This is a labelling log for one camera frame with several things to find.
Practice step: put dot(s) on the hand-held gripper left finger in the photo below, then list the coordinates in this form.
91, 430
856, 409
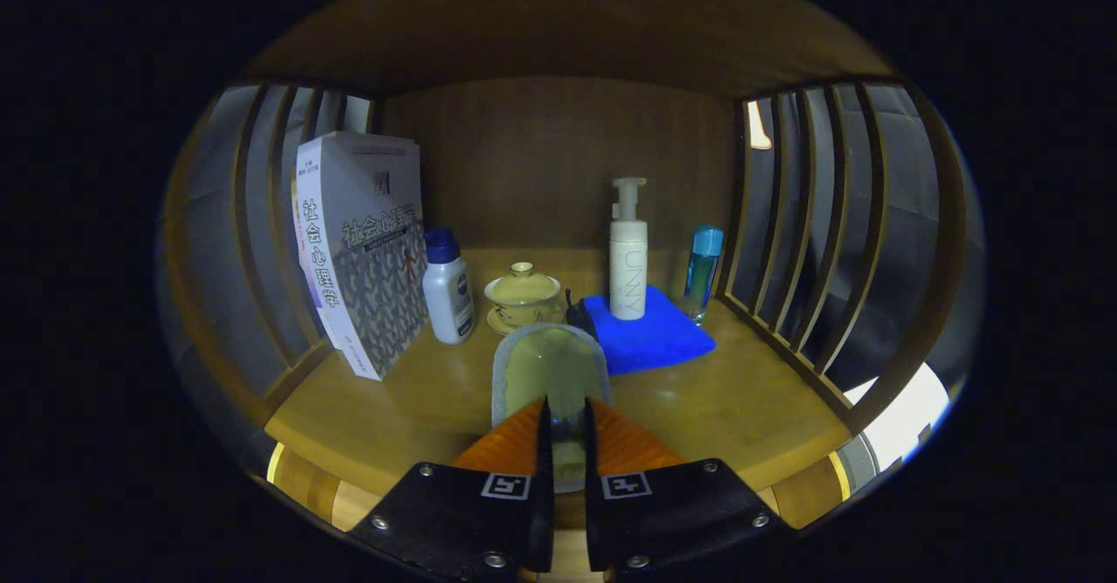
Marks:
532, 522

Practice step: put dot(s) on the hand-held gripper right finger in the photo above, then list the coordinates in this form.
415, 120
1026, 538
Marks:
602, 522

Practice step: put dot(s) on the yellow grey scrub brush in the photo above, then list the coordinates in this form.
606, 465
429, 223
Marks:
550, 365

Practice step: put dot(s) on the wooden countertop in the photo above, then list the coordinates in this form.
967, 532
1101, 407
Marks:
742, 400

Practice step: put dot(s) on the brown wooden cabinet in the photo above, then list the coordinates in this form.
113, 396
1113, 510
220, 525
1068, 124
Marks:
558, 155

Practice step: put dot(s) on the blue folded cloth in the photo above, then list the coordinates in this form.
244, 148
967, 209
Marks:
654, 343

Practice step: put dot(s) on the small black object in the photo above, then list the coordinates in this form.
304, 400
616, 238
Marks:
579, 314

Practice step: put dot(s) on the yellow lidded tea cup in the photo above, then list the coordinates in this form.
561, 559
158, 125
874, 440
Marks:
524, 295

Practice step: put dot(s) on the white bottle blue cap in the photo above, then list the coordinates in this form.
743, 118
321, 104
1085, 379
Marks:
449, 295

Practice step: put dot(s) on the white pump bottle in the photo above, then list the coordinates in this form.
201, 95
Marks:
628, 269

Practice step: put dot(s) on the clear blue bottle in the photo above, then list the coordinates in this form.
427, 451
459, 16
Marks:
702, 277

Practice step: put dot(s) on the thick white book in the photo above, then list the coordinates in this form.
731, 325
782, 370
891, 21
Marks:
366, 243

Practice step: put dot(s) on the white furniture unit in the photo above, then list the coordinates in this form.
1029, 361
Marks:
907, 408

